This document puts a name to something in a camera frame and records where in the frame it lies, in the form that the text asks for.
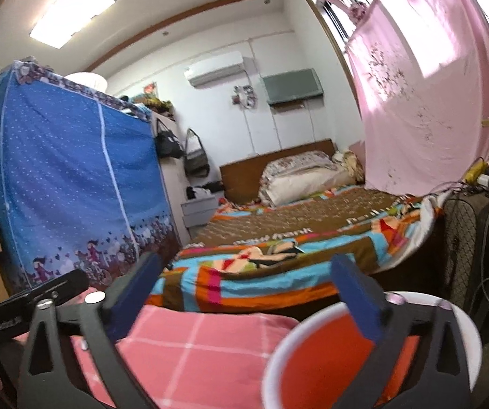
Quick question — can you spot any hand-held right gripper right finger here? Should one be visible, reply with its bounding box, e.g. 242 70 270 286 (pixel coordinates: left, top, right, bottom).
331 254 472 409

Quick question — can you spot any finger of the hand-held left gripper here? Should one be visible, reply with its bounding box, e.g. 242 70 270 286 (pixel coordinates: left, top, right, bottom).
10 268 90 308

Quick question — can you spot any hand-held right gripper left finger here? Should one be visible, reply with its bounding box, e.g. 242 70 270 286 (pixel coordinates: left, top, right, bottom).
16 251 163 409

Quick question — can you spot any orange bin with white rim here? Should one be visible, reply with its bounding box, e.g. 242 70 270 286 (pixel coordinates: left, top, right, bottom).
262 291 484 409

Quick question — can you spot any pink checked blanket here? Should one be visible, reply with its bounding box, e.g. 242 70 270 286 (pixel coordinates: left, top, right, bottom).
12 289 301 409

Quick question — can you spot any colourful striped quilt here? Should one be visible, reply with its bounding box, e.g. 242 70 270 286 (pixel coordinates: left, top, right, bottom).
148 185 448 313

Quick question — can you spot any grey nightstand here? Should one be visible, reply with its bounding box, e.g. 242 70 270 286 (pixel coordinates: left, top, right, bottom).
180 192 229 229

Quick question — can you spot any blue dotted fabric wardrobe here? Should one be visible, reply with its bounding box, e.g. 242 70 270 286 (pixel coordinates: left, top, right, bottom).
0 60 182 296

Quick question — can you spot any white cabinet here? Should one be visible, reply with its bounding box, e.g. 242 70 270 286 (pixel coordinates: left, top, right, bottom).
150 110 193 244

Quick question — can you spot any black mesh fan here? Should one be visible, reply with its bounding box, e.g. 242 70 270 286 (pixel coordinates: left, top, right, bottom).
442 189 489 321

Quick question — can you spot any black cloth on nightstand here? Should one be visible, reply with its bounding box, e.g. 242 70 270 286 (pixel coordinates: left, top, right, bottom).
186 181 225 199

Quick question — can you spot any cream pillow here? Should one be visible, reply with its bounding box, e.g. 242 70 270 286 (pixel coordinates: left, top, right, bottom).
265 165 357 206

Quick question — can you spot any yellowish crumpled cloth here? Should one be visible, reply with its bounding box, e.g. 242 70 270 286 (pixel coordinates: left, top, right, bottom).
333 148 365 185

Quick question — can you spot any grey hanging handbag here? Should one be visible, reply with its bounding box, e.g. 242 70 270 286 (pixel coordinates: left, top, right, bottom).
183 127 211 178

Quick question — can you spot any black hanging bag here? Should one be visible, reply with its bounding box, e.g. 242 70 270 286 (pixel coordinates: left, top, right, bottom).
154 118 184 159

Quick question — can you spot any floral folded quilt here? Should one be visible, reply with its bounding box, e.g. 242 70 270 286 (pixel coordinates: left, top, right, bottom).
261 152 336 180

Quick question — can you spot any wooden bed headboard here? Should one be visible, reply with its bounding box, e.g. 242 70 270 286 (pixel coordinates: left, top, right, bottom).
219 138 336 206

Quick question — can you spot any colourful clutter pile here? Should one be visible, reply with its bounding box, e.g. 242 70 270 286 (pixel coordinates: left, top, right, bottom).
120 82 174 119

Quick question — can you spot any white lampshade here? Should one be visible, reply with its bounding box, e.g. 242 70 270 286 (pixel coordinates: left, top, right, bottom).
64 72 109 93

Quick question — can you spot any white air conditioner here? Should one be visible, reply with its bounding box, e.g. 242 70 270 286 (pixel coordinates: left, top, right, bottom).
183 50 246 89

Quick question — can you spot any ceiling light panel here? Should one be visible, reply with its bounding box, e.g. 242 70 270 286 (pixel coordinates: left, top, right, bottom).
29 0 120 50

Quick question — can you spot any wall ornament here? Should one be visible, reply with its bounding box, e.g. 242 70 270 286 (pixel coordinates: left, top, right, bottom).
232 85 256 110

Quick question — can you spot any green wall board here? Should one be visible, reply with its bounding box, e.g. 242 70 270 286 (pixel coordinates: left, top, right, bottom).
260 67 325 107

